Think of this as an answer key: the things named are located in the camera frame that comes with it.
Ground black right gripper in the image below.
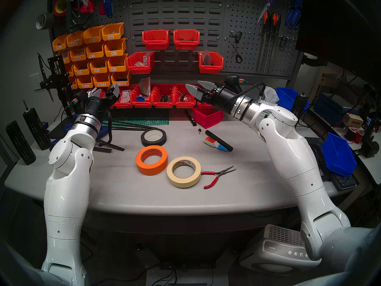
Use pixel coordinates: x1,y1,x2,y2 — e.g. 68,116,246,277
185,81,241,113

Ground orange-handled metal file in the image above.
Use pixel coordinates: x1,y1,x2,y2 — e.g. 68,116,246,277
265,13,282,74
257,12,271,74

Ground small cardboard box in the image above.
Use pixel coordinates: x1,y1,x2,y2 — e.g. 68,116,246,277
342,113,364,128

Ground black monitor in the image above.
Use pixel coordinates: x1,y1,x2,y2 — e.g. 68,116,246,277
296,0,381,86

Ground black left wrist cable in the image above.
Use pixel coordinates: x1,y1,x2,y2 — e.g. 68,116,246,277
106,110,115,143

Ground black ribbed cylinder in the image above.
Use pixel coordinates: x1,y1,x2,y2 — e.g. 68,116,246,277
5,120,36,166

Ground black power strip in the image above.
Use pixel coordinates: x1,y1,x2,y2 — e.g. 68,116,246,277
159,261,216,272

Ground black frame stand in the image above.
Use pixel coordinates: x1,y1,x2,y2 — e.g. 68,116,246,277
307,136,331,184

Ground grey pegboard wall panel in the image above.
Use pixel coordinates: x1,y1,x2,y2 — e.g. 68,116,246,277
48,0,304,80

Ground purple-handled scissors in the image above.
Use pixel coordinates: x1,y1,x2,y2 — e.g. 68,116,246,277
258,0,281,25

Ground black desk device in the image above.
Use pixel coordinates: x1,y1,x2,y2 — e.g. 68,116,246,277
359,139,380,158

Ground blue and red hanging tool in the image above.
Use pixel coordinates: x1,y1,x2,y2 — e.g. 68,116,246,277
99,0,117,18

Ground green cutting mat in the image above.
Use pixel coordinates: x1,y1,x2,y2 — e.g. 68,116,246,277
103,108,169,128

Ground tall black bottle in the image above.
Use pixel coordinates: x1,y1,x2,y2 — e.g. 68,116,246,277
290,92,309,119

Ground orange tape roll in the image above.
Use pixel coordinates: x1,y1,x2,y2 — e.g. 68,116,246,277
135,145,168,176

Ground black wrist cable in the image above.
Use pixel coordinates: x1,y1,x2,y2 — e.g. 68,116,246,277
106,110,115,143
238,82,267,98

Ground black keyboard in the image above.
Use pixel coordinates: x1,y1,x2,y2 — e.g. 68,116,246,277
329,172,357,190

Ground metal tool rack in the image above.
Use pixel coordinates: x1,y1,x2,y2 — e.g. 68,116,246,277
260,31,298,41

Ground white air purifier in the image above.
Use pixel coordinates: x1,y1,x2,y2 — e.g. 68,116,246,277
238,224,322,274

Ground thick black marker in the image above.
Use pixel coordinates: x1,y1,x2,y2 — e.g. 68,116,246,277
205,130,233,152

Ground red wall bin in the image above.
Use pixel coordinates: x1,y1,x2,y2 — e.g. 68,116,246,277
197,51,224,74
174,29,200,51
126,52,155,74
142,30,170,50

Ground beige masking tape roll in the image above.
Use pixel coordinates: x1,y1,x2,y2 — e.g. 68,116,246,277
166,156,202,188

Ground red shelf bin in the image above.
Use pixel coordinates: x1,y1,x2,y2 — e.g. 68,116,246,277
152,84,176,108
174,84,197,108
113,85,133,108
196,98,219,108
130,84,155,108

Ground glue bottle with blue cap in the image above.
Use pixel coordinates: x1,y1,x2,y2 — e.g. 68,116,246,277
204,136,228,152

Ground grey duct tape roll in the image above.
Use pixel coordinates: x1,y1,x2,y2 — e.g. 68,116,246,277
36,12,55,30

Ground blue-handled hanging pliers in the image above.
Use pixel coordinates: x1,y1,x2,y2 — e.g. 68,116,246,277
293,0,303,29
284,2,296,28

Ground red and black hanging clamp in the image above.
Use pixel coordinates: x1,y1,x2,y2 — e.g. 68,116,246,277
66,0,96,31

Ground clear zip bag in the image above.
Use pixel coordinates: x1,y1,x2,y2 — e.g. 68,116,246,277
139,77,151,97

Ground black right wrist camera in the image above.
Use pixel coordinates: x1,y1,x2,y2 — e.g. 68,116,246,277
225,75,247,88

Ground black-handled scissors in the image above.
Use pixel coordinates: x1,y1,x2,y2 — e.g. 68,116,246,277
232,31,243,64

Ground white wall plate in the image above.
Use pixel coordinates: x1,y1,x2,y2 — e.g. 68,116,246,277
29,73,42,90

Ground red tape roll yellow core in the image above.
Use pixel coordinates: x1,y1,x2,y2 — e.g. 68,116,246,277
53,0,71,17

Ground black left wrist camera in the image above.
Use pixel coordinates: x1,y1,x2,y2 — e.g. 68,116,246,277
71,91,89,108

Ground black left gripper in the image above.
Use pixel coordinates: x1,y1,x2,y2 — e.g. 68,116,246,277
86,83,120,118

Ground red-handled needle-nose pliers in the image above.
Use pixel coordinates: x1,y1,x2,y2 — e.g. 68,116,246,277
201,166,237,189

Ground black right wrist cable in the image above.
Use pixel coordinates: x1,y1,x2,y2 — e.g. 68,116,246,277
238,82,267,98

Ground black cylinder with rod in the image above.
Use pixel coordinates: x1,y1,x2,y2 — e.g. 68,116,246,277
23,100,51,151

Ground red wire spool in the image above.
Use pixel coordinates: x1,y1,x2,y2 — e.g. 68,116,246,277
345,127,362,143

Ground dark blue crate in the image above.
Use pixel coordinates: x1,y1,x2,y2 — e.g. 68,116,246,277
314,92,349,125

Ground black soldering stand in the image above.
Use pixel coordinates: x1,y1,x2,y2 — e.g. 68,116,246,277
40,55,81,118

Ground black tape roll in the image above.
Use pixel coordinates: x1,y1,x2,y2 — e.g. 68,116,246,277
140,128,167,147

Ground loose red plastic bin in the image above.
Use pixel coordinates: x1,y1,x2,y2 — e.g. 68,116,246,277
192,105,224,129

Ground blue plastic bin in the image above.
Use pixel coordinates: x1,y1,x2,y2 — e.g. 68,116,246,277
276,87,310,111
321,132,357,178

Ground Kimtech tissue box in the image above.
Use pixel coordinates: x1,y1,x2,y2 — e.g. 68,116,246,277
262,86,280,116

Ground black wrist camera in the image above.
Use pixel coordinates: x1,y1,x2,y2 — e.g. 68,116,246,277
71,91,89,108
225,75,247,88

